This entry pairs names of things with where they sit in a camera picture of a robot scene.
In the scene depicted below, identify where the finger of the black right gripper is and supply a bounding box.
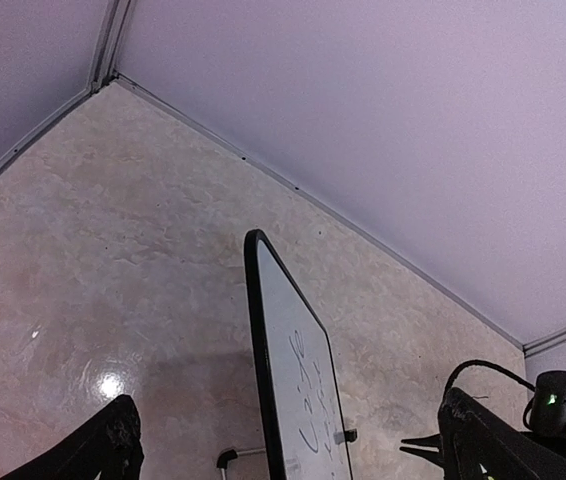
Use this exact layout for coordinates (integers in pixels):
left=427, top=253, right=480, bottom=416
left=399, top=434, right=442, bottom=458

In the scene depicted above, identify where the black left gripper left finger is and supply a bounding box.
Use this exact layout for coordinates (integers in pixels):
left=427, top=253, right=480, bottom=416
left=4, top=394, right=144, bottom=479

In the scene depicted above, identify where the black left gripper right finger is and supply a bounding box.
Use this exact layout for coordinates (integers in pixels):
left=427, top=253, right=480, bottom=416
left=438, top=387, right=566, bottom=479

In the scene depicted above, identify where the black framed whiteboard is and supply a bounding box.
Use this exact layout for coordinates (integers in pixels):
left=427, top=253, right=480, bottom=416
left=216, top=228, right=359, bottom=480

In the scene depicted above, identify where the back aluminium base rail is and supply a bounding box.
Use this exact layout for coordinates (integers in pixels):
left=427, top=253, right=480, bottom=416
left=112, top=71, right=525, bottom=352

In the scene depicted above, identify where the right aluminium frame post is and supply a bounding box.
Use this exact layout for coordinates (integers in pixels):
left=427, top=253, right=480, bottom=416
left=88, top=0, right=135, bottom=95

